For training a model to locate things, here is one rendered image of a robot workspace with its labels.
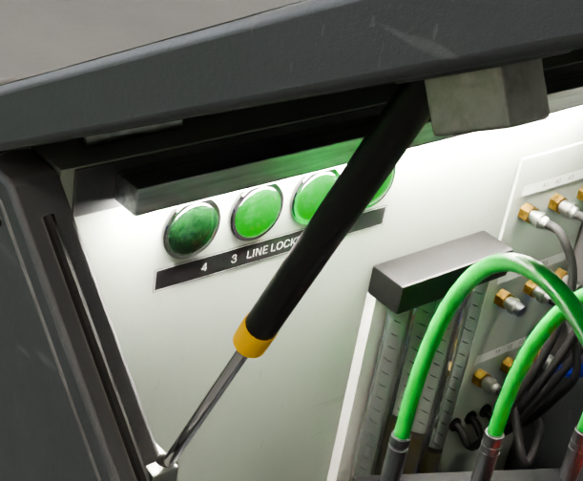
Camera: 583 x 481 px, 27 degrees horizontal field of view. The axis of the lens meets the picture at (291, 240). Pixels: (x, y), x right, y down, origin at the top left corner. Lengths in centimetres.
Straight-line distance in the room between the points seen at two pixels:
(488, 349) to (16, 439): 57
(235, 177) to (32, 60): 16
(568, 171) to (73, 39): 54
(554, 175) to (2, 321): 58
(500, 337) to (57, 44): 61
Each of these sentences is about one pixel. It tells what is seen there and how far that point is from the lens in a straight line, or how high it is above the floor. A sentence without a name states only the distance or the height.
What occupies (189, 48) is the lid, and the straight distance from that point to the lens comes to 54.
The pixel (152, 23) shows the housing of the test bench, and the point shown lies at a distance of 90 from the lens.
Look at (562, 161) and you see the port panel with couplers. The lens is 118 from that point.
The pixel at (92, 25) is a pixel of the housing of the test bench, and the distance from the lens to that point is 89.
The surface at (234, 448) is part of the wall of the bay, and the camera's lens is 106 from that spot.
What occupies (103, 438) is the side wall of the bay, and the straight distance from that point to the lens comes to 75.
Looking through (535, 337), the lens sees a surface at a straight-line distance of 103.
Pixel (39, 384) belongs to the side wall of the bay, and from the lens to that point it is 80.
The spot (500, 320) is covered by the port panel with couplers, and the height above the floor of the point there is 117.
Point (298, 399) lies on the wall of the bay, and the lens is 108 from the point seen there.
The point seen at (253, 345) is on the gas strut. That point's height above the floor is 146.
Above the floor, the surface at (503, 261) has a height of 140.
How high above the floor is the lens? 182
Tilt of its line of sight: 30 degrees down
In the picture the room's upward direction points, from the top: 10 degrees clockwise
